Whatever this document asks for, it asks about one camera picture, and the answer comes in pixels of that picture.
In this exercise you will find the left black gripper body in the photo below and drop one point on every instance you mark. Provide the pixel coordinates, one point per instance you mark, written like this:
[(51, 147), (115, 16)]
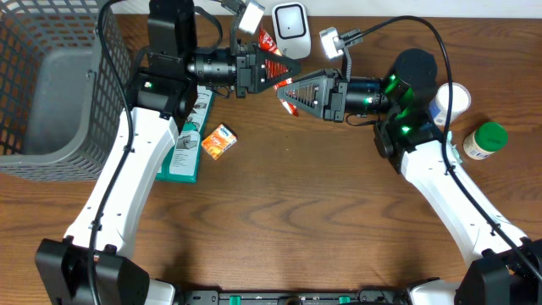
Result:
[(242, 70)]

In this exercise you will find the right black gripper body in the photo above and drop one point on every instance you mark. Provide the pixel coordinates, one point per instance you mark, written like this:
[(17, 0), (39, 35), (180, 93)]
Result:
[(338, 97)]

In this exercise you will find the red packet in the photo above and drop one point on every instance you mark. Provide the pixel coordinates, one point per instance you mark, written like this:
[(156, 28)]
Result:
[(267, 44)]

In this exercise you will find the orange snack packet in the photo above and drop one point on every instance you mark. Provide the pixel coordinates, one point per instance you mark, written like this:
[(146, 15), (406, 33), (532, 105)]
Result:
[(219, 141)]

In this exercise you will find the mint green wipes pack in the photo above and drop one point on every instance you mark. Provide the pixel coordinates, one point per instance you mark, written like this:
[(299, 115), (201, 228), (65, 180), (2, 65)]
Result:
[(453, 148)]

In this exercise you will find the green box with label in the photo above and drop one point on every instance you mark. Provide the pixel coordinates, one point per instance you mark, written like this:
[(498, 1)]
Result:
[(181, 163)]

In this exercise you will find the green lid white jar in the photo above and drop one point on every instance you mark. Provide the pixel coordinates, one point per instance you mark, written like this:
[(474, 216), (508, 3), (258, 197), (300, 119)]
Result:
[(487, 139)]

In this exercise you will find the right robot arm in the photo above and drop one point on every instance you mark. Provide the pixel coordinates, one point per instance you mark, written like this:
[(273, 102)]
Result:
[(494, 250)]

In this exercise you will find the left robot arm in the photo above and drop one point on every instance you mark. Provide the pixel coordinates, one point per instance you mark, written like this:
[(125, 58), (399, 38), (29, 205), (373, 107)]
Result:
[(92, 264)]

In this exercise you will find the white barcode scanner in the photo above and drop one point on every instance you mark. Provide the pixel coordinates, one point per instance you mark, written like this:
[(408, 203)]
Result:
[(291, 29)]

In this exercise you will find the grey plastic mesh basket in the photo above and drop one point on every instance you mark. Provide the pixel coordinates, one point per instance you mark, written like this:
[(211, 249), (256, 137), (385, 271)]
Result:
[(60, 103)]

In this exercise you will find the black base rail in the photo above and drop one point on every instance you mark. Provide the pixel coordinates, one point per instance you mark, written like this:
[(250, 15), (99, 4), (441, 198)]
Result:
[(364, 296)]

